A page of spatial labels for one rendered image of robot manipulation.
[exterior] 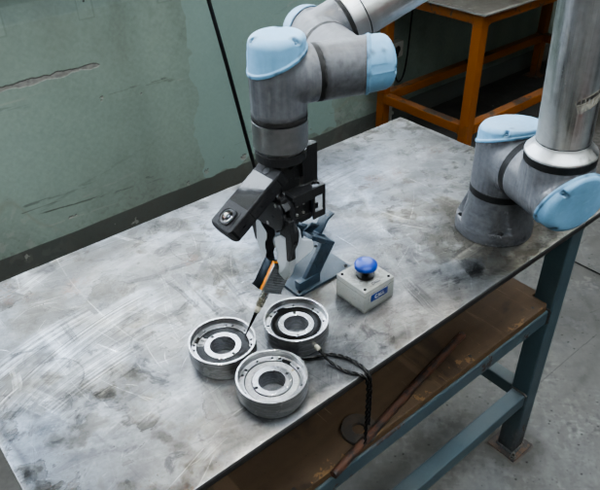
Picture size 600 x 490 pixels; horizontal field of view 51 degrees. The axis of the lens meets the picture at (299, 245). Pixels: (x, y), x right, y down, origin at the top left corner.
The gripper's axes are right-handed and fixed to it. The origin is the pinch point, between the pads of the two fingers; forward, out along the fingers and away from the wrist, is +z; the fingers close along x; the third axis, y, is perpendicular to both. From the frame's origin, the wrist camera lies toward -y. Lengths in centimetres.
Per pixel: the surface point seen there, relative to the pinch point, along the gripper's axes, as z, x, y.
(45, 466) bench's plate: 13.0, 0.7, -39.4
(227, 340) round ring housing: 11.1, 2.3, -8.6
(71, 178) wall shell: 59, 158, 23
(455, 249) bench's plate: 13.3, -4.7, 39.9
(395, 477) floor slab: 93, 3, 38
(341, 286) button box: 10.5, -0.5, 13.7
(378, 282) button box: 8.7, -5.6, 17.4
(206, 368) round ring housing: 10.2, -1.4, -14.8
